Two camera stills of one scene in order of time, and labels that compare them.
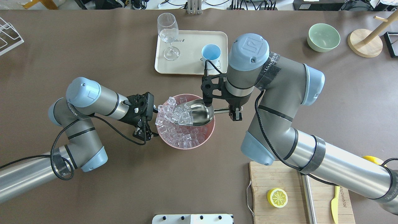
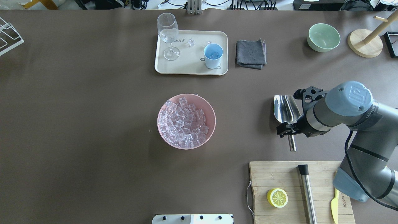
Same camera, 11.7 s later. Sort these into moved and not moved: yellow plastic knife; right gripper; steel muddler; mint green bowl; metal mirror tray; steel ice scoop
Moved: steel ice scoop; right gripper
Not moved: mint green bowl; metal mirror tray; yellow plastic knife; steel muddler
